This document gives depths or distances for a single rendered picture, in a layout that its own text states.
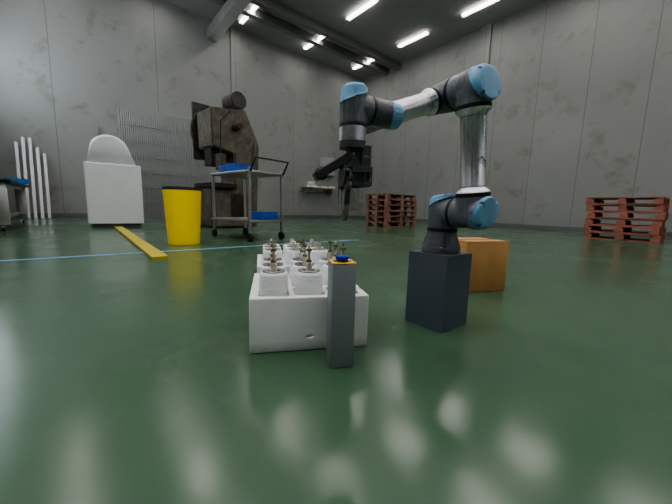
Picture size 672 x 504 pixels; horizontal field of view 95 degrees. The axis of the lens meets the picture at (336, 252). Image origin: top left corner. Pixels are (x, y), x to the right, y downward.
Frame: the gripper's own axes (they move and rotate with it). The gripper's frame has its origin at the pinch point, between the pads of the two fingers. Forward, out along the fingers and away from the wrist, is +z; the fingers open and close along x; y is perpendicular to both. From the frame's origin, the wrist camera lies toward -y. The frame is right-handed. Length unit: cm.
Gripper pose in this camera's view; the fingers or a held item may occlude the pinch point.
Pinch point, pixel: (342, 216)
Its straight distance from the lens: 89.0
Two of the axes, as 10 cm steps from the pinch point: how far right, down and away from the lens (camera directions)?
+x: -2.3, -1.4, 9.6
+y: 9.7, -0.1, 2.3
